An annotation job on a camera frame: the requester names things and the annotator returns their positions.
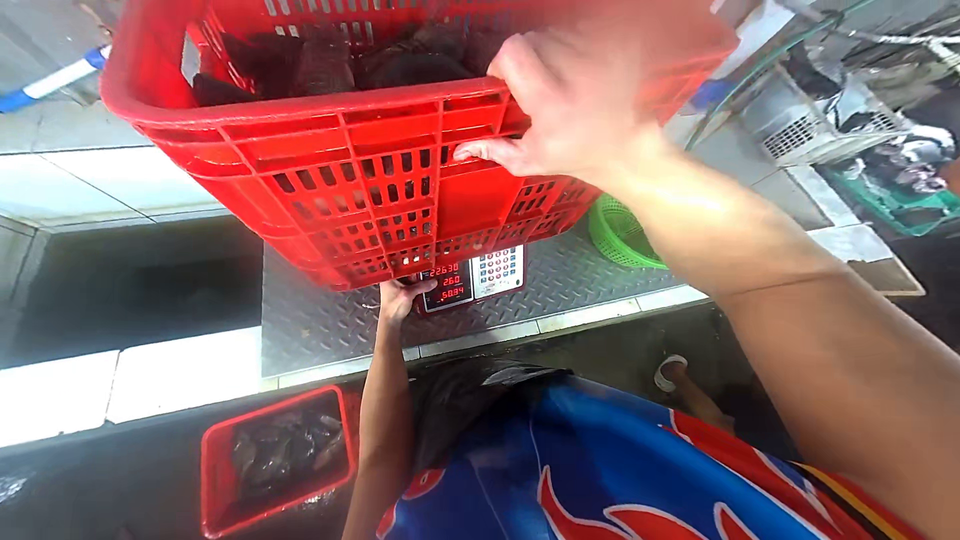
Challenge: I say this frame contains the person's right hand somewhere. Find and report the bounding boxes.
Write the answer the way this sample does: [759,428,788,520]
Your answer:
[453,0,714,186]

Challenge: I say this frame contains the person's left hand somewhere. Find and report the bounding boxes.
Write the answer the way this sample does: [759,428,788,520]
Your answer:
[379,274,438,325]

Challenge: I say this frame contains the large red plastic crate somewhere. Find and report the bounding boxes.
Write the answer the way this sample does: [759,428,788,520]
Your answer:
[99,0,740,292]

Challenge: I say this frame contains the person's right forearm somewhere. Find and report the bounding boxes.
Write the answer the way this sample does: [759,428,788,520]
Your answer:
[592,120,960,540]

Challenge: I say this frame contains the person's left forearm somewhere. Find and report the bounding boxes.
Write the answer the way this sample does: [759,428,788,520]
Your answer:
[342,313,414,540]

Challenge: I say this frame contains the red white digital scale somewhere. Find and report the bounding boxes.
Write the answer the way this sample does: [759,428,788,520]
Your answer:
[412,243,528,316]

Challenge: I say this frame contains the grey diamond plate sheet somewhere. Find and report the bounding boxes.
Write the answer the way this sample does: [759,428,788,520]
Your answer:
[260,217,695,381]

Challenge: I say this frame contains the green plastic basket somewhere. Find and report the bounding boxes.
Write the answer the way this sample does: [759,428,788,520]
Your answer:
[588,192,669,270]

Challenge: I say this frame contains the blue plastic object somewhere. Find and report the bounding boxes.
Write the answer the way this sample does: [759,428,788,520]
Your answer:
[686,78,740,114]

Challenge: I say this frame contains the pile of dark fish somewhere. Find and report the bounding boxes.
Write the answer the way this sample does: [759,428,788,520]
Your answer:
[192,24,526,108]

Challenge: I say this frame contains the pile of grey fish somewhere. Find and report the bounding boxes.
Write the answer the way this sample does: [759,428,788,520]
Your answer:
[231,408,346,500]

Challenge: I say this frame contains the person's body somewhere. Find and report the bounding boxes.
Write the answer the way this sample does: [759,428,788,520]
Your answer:
[375,356,931,540]

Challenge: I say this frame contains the white plastic crate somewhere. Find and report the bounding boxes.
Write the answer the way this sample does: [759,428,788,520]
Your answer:
[738,60,909,168]

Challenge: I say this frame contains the small red plastic basin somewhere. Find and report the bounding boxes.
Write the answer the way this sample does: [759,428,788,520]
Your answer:
[200,384,357,540]

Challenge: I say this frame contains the person's legs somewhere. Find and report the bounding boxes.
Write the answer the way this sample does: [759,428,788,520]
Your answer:
[654,354,738,436]

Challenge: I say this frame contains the green plastic tray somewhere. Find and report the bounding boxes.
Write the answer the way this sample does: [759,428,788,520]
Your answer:
[813,153,960,237]

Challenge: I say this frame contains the blue white pole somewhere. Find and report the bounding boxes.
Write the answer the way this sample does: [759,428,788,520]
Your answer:
[0,45,113,115]

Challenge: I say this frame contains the green hose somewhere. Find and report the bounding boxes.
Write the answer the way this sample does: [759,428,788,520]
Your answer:
[684,0,879,153]

